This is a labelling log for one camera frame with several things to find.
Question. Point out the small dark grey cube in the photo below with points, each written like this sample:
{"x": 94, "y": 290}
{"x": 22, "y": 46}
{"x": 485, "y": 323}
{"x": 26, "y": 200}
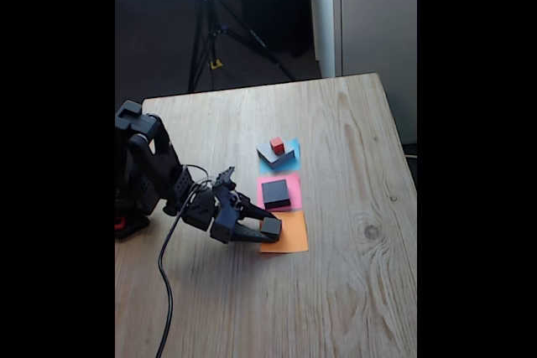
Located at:
{"x": 270, "y": 227}

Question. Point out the pink paper sheet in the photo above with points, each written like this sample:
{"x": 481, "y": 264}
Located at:
{"x": 295, "y": 190}

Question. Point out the medium black square block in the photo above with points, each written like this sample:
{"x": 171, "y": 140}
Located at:
{"x": 276, "y": 192}

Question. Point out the large grey square block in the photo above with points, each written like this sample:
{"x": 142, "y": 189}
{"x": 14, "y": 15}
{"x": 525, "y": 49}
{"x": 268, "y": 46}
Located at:
{"x": 268, "y": 154}

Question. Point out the yellow tag on tripod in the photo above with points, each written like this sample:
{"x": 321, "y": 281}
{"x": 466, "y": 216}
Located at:
{"x": 216, "y": 64}

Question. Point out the orange paper sheet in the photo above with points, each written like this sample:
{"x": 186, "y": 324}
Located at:
{"x": 293, "y": 232}

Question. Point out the white grey cabinet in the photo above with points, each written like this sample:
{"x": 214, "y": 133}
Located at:
{"x": 377, "y": 18}

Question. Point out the red black table clamp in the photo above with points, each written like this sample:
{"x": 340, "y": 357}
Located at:
{"x": 119, "y": 222}

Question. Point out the black tripod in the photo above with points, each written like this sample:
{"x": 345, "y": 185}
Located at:
{"x": 208, "y": 31}

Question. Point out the blue paper sheet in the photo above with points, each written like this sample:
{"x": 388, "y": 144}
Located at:
{"x": 297, "y": 146}

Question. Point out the small red cube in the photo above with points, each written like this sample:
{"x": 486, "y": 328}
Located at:
{"x": 277, "y": 145}

